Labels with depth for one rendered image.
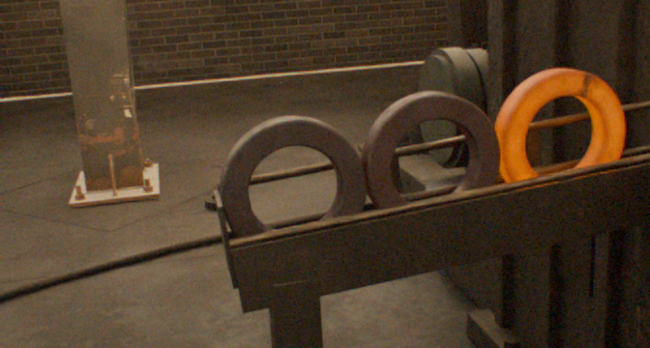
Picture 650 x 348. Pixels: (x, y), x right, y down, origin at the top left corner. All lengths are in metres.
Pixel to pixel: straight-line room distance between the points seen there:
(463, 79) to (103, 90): 1.75
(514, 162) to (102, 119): 2.64
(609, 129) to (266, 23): 6.09
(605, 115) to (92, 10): 2.65
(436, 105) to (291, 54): 6.17
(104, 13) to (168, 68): 3.63
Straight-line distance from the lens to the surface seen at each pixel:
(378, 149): 0.94
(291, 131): 0.91
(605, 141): 1.08
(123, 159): 3.49
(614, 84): 1.33
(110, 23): 3.41
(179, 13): 6.97
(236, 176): 0.91
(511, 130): 1.00
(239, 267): 0.92
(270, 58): 7.07
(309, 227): 0.93
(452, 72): 2.28
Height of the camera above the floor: 0.94
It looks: 15 degrees down
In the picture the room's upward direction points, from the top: 3 degrees counter-clockwise
